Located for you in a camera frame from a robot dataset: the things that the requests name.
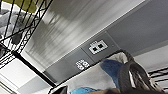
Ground dark blue cloth item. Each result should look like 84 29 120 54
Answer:
99 58 124 89

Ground black wire shelf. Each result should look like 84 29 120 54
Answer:
0 0 168 93

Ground small white wall outlet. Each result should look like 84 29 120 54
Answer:
76 59 90 70

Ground long grey wall band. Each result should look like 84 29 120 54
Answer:
43 0 168 86

